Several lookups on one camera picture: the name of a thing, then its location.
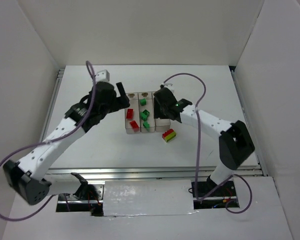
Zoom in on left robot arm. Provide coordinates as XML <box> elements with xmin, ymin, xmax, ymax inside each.
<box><xmin>3</xmin><ymin>81</ymin><xmax>130</xmax><ymax>206</ymax></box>

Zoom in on long red lego brick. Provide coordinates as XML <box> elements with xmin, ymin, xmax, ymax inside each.
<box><xmin>162</xmin><ymin>128</ymin><xmax>174</xmax><ymax>139</ymax></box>

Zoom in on right side aluminium rail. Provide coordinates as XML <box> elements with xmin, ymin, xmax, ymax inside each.
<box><xmin>229</xmin><ymin>65</ymin><xmax>269</xmax><ymax>177</ymax></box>

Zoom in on purple cable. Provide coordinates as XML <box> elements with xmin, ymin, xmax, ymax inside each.
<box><xmin>0</xmin><ymin>60</ymin><xmax>101</xmax><ymax>221</ymax></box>
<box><xmin>162</xmin><ymin>72</ymin><xmax>253</xmax><ymax>214</ymax></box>

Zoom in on small red lego brick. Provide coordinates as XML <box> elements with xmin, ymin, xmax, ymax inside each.
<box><xmin>126</xmin><ymin>108</ymin><xmax>134</xmax><ymax>120</ymax></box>

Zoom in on long lime lego brick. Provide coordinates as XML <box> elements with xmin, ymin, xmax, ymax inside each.
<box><xmin>164</xmin><ymin>131</ymin><xmax>177</xmax><ymax>143</ymax></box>

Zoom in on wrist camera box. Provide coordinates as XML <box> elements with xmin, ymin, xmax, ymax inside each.
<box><xmin>160</xmin><ymin>83</ymin><xmax>175</xmax><ymax>92</ymax></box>
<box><xmin>95</xmin><ymin>69</ymin><xmax>110</xmax><ymax>83</ymax></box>

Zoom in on aluminium table edge rail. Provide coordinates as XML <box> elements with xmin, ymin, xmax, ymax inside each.
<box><xmin>47</xmin><ymin>166</ymin><xmax>263</xmax><ymax>181</ymax></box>

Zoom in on green square lego brick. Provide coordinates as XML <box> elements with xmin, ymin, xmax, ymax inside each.
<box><xmin>139</xmin><ymin>98</ymin><xmax>147</xmax><ymax>106</ymax></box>

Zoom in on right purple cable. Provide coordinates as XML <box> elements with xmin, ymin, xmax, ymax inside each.
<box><xmin>162</xmin><ymin>72</ymin><xmax>253</xmax><ymax>214</ymax></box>

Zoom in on left side aluminium rail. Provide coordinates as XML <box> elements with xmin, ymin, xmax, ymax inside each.
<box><xmin>39</xmin><ymin>68</ymin><xmax>65</xmax><ymax>142</ymax></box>

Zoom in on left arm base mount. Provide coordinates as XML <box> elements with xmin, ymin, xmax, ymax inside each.
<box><xmin>48</xmin><ymin>172</ymin><xmax>104</xmax><ymax>217</ymax></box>

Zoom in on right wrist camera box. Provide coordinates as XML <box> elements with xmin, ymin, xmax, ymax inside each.
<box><xmin>160</xmin><ymin>83</ymin><xmax>175</xmax><ymax>92</ymax></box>

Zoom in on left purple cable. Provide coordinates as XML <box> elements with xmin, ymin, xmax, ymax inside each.
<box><xmin>0</xmin><ymin>60</ymin><xmax>101</xmax><ymax>221</ymax></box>

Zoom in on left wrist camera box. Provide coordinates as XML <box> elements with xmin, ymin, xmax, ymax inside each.
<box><xmin>95</xmin><ymin>69</ymin><xmax>110</xmax><ymax>83</ymax></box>

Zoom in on left clear plastic bin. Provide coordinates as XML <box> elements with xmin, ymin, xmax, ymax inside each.
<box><xmin>124</xmin><ymin>92</ymin><xmax>141</xmax><ymax>134</ymax></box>

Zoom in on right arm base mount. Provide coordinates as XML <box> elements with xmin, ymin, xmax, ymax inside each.
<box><xmin>188</xmin><ymin>179</ymin><xmax>240</xmax><ymax>210</ymax></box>

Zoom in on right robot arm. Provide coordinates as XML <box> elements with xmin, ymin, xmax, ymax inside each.
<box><xmin>153</xmin><ymin>87</ymin><xmax>255</xmax><ymax>185</ymax></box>

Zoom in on white foil cover sheet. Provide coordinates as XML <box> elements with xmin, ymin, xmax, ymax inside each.
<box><xmin>103</xmin><ymin>180</ymin><xmax>195</xmax><ymax>217</ymax></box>

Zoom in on small green lego brick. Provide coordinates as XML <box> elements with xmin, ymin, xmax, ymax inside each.
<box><xmin>142</xmin><ymin>121</ymin><xmax>150</xmax><ymax>132</ymax></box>

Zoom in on red square lego brick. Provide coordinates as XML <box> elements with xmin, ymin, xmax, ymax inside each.
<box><xmin>129</xmin><ymin>120</ymin><xmax>140</xmax><ymax>130</ymax></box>

